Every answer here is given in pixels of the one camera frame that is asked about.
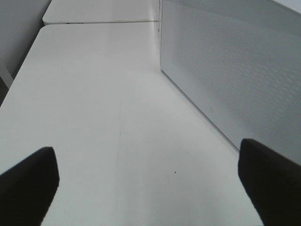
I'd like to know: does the white microwave door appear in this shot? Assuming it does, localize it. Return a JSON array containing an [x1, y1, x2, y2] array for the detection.
[[160, 0, 301, 163]]

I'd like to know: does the white neighbouring table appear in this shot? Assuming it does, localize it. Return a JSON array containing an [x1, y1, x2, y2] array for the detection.
[[42, 0, 161, 25]]

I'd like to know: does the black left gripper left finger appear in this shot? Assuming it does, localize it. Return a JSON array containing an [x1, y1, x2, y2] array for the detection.
[[0, 147, 59, 226]]

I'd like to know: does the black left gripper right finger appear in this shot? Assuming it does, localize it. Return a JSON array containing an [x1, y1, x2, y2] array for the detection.
[[238, 139, 301, 226]]

